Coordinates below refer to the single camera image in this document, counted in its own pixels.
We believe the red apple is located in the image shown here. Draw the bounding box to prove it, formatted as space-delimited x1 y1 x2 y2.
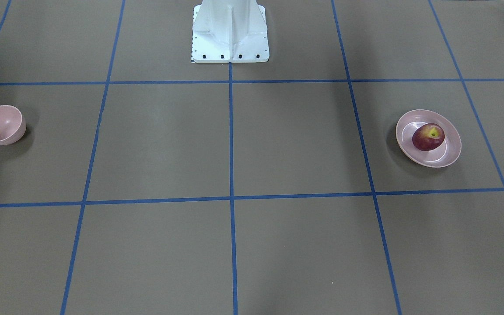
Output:
412 123 445 151

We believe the pink plate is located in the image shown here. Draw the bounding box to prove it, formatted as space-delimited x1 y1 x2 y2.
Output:
395 109 462 168

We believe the pink bowl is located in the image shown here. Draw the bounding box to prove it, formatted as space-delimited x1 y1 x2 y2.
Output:
0 105 27 146

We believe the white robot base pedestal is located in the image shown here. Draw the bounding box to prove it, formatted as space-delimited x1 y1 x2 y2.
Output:
191 0 270 63

